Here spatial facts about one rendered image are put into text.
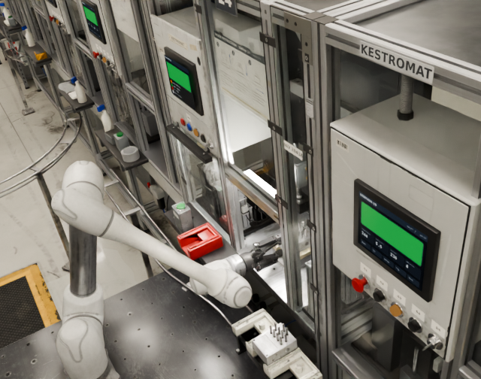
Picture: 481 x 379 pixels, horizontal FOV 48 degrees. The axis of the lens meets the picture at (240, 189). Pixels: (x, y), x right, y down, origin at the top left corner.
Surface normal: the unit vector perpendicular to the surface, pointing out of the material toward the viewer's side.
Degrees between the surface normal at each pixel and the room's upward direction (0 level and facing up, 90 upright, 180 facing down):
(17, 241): 0
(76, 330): 6
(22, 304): 0
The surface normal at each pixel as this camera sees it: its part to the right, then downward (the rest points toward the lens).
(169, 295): -0.11, -0.81
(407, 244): -0.85, 0.37
